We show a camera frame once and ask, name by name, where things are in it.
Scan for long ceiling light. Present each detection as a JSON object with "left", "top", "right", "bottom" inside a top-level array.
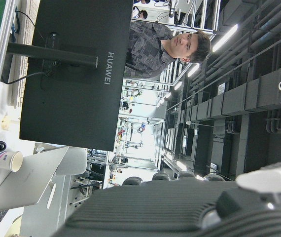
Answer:
[{"left": 211, "top": 24, "right": 239, "bottom": 53}]

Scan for short ceiling light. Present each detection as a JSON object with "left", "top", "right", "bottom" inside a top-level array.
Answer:
[{"left": 186, "top": 63, "right": 201, "bottom": 78}]

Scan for black monitor stand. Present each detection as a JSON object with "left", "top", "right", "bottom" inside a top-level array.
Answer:
[{"left": 6, "top": 41, "right": 99, "bottom": 68}]

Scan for grey white robot right hand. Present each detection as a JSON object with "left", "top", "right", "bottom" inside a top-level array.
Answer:
[{"left": 53, "top": 159, "right": 281, "bottom": 237}]

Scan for black Huawei monitor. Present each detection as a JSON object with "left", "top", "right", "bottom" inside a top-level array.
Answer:
[{"left": 19, "top": 0, "right": 134, "bottom": 152}]

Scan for blue cable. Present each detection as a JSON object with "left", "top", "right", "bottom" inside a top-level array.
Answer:
[{"left": 10, "top": 6, "right": 21, "bottom": 35}]

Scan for person in patterned shirt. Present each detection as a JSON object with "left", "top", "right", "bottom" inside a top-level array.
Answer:
[{"left": 124, "top": 21, "right": 211, "bottom": 79}]

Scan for white paper cup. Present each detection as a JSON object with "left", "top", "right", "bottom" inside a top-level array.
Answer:
[{"left": 0, "top": 151, "right": 24, "bottom": 173}]

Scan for silver laptop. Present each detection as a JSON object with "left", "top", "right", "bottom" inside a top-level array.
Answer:
[{"left": 0, "top": 146, "right": 88, "bottom": 213}]

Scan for white keyboard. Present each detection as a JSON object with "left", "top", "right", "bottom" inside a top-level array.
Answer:
[{"left": 8, "top": 0, "right": 40, "bottom": 109}]

